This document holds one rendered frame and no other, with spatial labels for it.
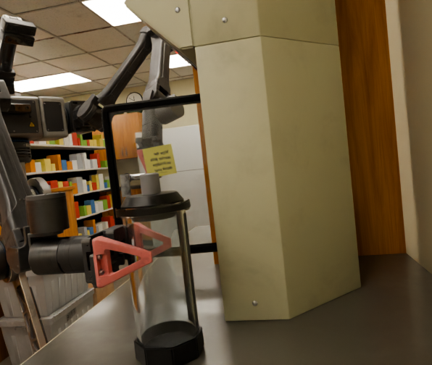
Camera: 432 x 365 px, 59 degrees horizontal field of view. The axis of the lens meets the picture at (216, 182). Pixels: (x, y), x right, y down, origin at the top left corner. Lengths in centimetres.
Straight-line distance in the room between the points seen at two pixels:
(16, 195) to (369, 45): 85
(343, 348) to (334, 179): 30
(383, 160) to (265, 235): 47
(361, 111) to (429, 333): 56
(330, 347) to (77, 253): 39
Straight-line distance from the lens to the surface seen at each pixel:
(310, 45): 74
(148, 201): 53
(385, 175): 103
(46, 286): 282
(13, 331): 304
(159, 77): 120
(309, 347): 60
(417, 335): 65
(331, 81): 76
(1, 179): 76
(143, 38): 149
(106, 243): 54
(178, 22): 69
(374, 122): 103
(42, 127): 154
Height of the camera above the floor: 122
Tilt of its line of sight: 3 degrees down
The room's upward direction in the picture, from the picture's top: 6 degrees counter-clockwise
